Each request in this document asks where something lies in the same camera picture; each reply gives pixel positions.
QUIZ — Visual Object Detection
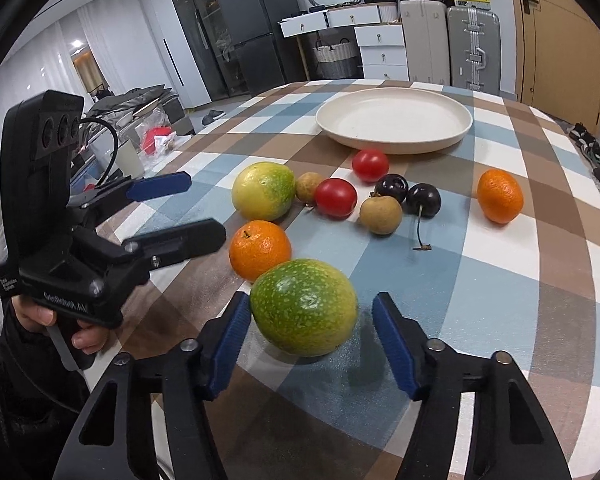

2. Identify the beige suitcase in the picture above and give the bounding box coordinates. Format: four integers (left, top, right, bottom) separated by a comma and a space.
399, 0, 451, 86

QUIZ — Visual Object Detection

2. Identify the woven laundry basket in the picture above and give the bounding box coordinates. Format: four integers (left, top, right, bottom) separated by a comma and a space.
313, 38, 358, 79

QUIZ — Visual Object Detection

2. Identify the black glass cabinet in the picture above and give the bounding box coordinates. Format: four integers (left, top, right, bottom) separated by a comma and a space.
172, 0, 228, 101

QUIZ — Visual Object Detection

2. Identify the yellow-green passion fruit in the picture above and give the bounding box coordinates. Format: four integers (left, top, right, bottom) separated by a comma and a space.
232, 162, 296, 221

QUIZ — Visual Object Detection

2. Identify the person's left hand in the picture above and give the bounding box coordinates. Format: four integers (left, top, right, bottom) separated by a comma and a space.
12, 296, 110, 356

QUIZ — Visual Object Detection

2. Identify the checkered tablecloth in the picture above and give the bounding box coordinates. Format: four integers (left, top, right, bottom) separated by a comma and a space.
87, 80, 600, 479

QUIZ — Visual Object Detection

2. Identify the dark cherry with stem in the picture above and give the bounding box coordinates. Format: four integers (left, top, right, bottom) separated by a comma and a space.
405, 183, 442, 252

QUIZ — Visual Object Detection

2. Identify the red cherry tomato front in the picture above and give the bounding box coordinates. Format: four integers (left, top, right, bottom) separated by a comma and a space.
314, 178, 358, 219

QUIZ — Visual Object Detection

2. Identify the brown longan small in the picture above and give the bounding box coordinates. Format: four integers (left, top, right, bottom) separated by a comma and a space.
296, 171, 325, 205

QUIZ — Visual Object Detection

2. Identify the red cherry tomato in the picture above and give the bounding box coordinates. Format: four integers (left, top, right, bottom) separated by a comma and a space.
351, 148, 390, 183
314, 178, 358, 219

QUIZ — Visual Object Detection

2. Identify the black refrigerator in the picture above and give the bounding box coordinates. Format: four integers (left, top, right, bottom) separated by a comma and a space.
218, 0, 304, 96

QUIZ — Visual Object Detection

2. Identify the cream oval plate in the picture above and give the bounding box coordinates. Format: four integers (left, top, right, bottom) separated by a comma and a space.
315, 87, 474, 155

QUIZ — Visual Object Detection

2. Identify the wooden door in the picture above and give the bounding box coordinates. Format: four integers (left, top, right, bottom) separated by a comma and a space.
513, 0, 600, 134

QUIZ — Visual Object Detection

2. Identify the green passion fruit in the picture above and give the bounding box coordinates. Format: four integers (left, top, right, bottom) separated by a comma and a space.
250, 259, 358, 358

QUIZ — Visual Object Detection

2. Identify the black cable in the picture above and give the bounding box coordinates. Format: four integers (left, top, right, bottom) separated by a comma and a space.
78, 117, 120, 187

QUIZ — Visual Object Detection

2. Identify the white drawer desk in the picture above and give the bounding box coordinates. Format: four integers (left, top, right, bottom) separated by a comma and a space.
279, 2, 408, 81

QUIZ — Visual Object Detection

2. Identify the orange tangerine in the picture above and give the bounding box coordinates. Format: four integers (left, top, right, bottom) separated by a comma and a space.
228, 220, 292, 282
477, 168, 524, 224

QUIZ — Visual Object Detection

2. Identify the silver suitcase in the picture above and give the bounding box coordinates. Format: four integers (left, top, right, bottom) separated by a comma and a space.
446, 6, 501, 94

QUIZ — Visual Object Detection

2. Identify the red cherry tomato back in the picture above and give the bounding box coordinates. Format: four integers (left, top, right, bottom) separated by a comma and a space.
351, 148, 390, 183

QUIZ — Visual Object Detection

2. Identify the brown longan large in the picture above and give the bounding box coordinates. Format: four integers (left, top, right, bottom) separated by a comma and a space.
358, 196, 403, 235

